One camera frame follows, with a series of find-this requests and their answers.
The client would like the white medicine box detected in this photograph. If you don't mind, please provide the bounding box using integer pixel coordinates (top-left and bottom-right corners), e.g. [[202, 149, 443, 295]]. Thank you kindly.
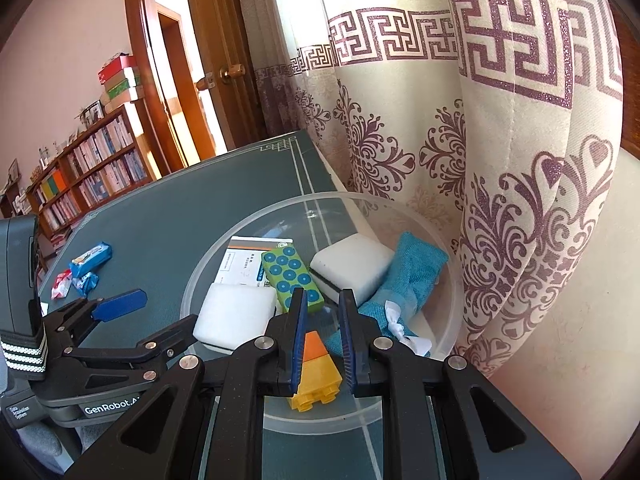
[[215, 235, 293, 291]]

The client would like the stack of coloured boxes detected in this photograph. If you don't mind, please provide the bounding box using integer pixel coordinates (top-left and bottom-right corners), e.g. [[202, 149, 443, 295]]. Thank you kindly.
[[97, 55, 147, 113]]

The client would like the patterned cream curtain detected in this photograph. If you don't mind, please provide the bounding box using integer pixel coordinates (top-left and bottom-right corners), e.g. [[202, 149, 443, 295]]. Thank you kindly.
[[255, 0, 626, 378]]

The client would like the blue cracker packet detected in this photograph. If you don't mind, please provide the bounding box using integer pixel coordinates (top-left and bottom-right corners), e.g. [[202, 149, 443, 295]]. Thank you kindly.
[[72, 272, 99, 296], [69, 241, 113, 278]]

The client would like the white sponge block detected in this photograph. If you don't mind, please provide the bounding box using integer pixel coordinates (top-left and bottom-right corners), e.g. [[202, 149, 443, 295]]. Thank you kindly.
[[309, 232, 396, 308], [192, 282, 280, 350]]

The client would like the picture frame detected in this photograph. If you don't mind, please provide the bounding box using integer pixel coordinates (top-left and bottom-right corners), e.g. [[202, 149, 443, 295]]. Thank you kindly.
[[80, 101, 106, 128]]

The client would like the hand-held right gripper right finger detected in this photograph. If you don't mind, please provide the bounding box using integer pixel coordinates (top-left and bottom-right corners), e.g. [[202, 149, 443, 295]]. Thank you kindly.
[[337, 288, 583, 480]]

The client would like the blue woven cloth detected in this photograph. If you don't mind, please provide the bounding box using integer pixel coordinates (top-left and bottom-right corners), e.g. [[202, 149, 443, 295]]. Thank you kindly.
[[322, 231, 449, 361]]

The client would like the wooden door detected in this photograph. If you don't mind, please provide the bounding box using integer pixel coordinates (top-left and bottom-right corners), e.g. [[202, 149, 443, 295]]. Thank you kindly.
[[182, 0, 268, 156]]

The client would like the wooden bookshelf with books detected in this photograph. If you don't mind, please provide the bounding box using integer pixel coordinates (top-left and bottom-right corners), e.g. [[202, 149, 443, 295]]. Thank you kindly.
[[22, 102, 156, 241]]

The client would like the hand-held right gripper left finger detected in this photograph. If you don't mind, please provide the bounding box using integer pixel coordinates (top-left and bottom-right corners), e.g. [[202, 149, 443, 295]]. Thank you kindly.
[[65, 287, 309, 480]]

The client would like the orange and yellow toy brick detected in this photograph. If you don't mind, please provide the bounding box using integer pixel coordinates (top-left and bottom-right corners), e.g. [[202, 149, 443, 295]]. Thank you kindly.
[[291, 331, 344, 412]]

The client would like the green toy brick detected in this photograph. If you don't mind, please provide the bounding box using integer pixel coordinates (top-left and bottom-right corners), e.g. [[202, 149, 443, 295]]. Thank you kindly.
[[261, 245, 326, 315]]

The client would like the wooden door frame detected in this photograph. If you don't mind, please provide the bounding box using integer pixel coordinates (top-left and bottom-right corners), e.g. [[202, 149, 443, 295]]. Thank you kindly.
[[124, 0, 221, 171]]

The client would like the red and white packet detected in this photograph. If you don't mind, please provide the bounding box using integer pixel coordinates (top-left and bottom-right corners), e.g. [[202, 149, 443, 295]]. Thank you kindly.
[[50, 269, 74, 300]]

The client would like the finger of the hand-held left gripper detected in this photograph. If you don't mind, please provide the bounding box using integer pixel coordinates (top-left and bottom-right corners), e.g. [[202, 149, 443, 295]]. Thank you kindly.
[[42, 288, 148, 351], [60, 314, 198, 386]]

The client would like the clear plastic container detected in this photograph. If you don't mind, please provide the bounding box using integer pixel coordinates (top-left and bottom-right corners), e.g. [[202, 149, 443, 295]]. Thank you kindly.
[[180, 191, 463, 436]]

